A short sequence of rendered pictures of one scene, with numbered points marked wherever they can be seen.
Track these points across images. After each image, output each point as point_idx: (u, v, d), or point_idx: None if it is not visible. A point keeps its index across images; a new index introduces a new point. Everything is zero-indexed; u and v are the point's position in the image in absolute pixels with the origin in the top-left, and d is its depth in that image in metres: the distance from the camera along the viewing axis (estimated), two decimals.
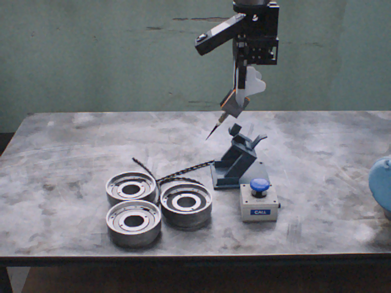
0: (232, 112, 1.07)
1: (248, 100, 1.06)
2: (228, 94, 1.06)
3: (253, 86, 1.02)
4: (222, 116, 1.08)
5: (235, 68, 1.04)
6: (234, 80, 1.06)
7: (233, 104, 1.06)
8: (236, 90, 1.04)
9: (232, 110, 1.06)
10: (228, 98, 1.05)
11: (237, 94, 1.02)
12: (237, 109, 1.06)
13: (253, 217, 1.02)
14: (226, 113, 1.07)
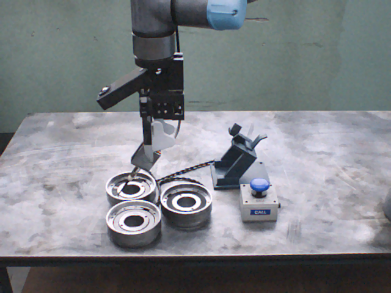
0: (143, 166, 1.00)
1: (159, 154, 0.99)
2: (138, 149, 1.00)
3: (161, 141, 0.96)
4: (133, 171, 1.01)
5: None
6: None
7: (143, 157, 0.99)
8: None
9: (142, 164, 1.00)
10: (137, 152, 0.99)
11: (145, 149, 0.96)
12: (148, 163, 1.00)
13: (253, 217, 1.02)
14: (137, 168, 1.01)
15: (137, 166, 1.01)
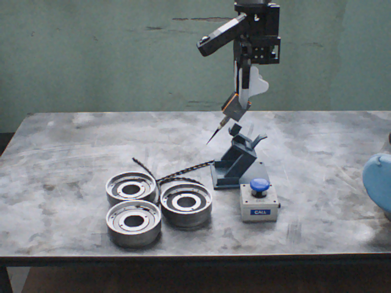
0: (233, 116, 1.07)
1: (250, 104, 1.06)
2: (229, 98, 1.07)
3: (256, 86, 1.03)
4: (223, 119, 1.08)
5: (237, 70, 1.05)
6: (236, 82, 1.07)
7: (234, 107, 1.06)
8: (239, 91, 1.04)
9: (233, 113, 1.07)
10: (230, 102, 1.06)
11: (241, 94, 1.03)
12: (238, 113, 1.07)
13: (253, 217, 1.02)
14: (227, 116, 1.08)
15: (228, 115, 1.08)
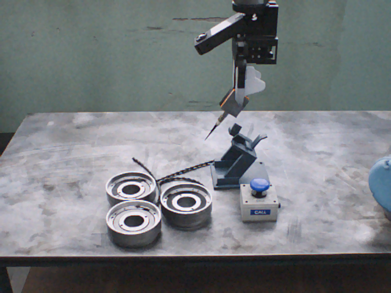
0: (231, 112, 1.07)
1: (247, 99, 1.06)
2: (227, 94, 1.06)
3: (252, 85, 1.02)
4: (222, 115, 1.08)
5: (234, 68, 1.04)
6: (234, 79, 1.06)
7: (232, 102, 1.06)
8: (235, 89, 1.04)
9: (231, 109, 1.07)
10: (228, 97, 1.05)
11: (237, 93, 1.03)
12: (236, 108, 1.06)
13: (253, 217, 1.02)
14: (225, 112, 1.08)
15: None
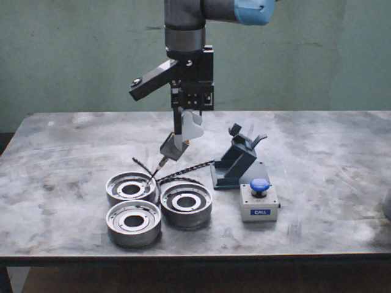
0: (171, 156, 1.04)
1: (187, 143, 1.03)
2: (167, 139, 1.03)
3: (190, 131, 0.99)
4: (162, 160, 1.05)
5: None
6: None
7: (171, 147, 1.03)
8: None
9: (171, 154, 1.04)
10: (167, 142, 1.02)
11: (175, 139, 1.00)
12: (176, 153, 1.04)
13: (253, 217, 1.02)
14: (165, 157, 1.04)
15: (166, 156, 1.04)
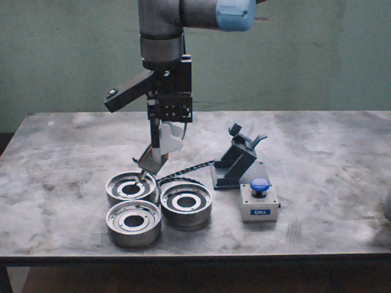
0: (150, 170, 1.00)
1: (167, 157, 0.98)
2: (145, 151, 0.99)
3: (169, 144, 0.95)
4: (141, 173, 1.01)
5: None
6: None
7: (150, 160, 0.98)
8: None
9: (150, 167, 0.99)
10: (145, 155, 0.98)
11: (153, 152, 0.95)
12: (155, 166, 0.99)
13: (253, 217, 1.02)
14: (144, 170, 1.00)
15: None
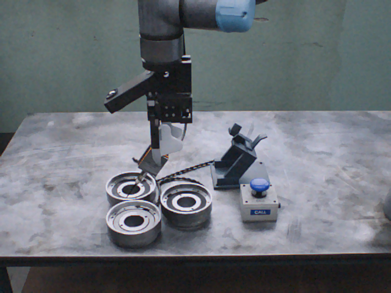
0: (150, 171, 1.00)
1: (167, 158, 0.98)
2: (145, 152, 0.99)
3: (169, 144, 0.95)
4: (141, 174, 1.01)
5: None
6: None
7: (150, 162, 0.98)
8: None
9: (150, 168, 0.99)
10: (145, 157, 0.98)
11: (153, 153, 0.95)
12: (155, 168, 0.99)
13: (253, 217, 1.02)
14: (144, 171, 1.00)
15: None
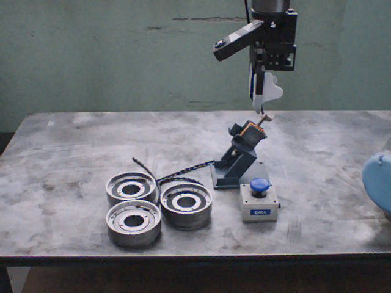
0: (247, 143, 1.11)
1: (263, 132, 1.10)
2: (244, 127, 1.10)
3: (270, 92, 1.03)
4: None
5: (252, 73, 1.05)
6: (251, 84, 1.07)
7: (248, 135, 1.10)
8: (253, 96, 1.04)
9: (248, 141, 1.11)
10: (244, 130, 1.09)
11: (255, 100, 1.03)
12: (252, 141, 1.11)
13: (253, 217, 1.02)
14: (241, 144, 1.12)
15: (242, 143, 1.12)
